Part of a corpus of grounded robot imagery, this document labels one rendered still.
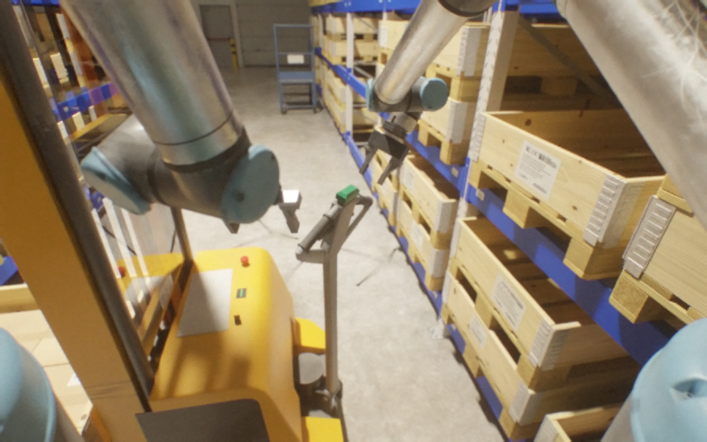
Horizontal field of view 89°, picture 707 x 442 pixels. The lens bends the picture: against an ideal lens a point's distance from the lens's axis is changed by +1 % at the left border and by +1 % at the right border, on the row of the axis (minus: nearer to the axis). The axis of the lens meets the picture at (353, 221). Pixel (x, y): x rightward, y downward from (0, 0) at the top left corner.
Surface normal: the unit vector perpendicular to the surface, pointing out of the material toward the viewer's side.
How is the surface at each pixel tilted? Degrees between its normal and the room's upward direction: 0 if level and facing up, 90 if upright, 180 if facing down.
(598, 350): 90
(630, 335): 90
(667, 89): 78
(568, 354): 90
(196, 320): 0
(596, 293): 90
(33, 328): 0
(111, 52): 111
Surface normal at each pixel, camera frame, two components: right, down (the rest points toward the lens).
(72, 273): 0.18, 0.49
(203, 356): 0.02, -0.87
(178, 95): 0.52, 0.60
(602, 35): -0.99, 0.11
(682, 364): -0.64, -0.77
